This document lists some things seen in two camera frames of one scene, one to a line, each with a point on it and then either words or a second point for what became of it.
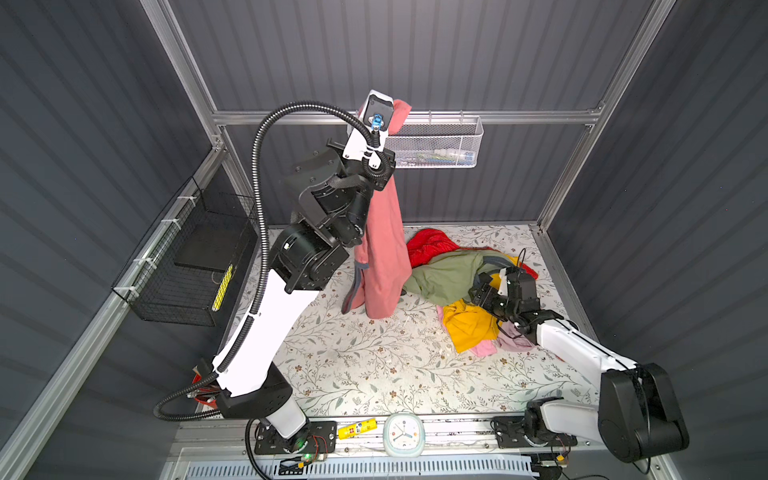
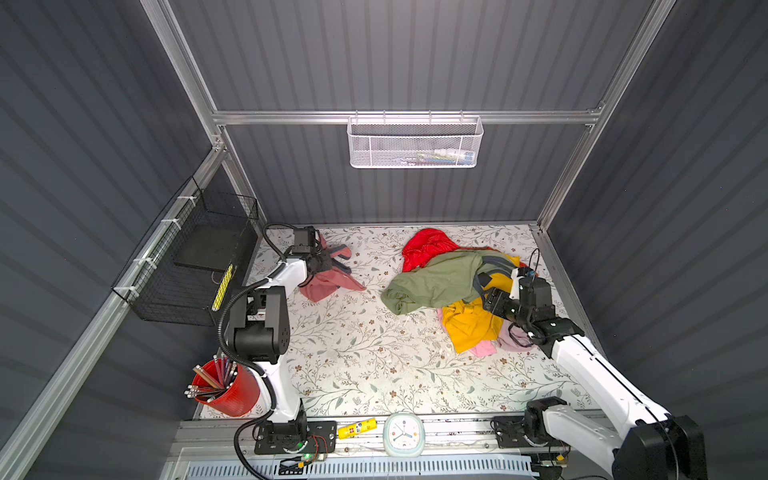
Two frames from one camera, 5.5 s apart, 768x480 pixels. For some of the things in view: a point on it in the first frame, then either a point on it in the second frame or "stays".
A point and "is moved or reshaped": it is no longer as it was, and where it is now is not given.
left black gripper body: [353, 218] -> [321, 260]
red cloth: [426, 243] stays
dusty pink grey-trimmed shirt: [381, 285] is moved or reshaped
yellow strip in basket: [222, 288] stays
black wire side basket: [186, 268] stays
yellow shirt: [469, 325] stays
